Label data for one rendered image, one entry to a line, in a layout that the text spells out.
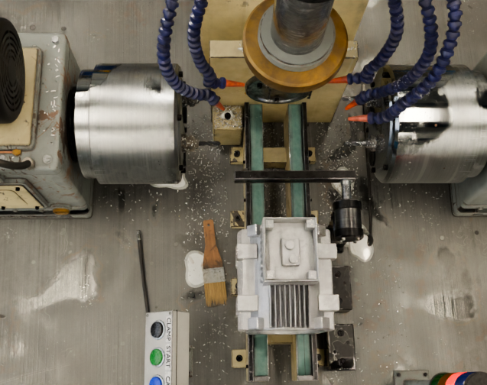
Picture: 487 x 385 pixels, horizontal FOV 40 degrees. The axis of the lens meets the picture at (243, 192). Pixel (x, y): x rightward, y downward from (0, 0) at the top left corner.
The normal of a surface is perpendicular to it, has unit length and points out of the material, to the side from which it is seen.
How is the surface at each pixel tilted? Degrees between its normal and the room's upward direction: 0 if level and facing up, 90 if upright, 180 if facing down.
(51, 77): 0
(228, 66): 90
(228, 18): 90
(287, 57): 0
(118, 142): 39
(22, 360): 0
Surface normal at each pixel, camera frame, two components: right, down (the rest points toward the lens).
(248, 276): 0.04, -0.28
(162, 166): 0.03, 0.72
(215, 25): 0.01, 0.96
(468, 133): 0.04, 0.21
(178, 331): 0.81, -0.17
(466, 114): 0.04, -0.05
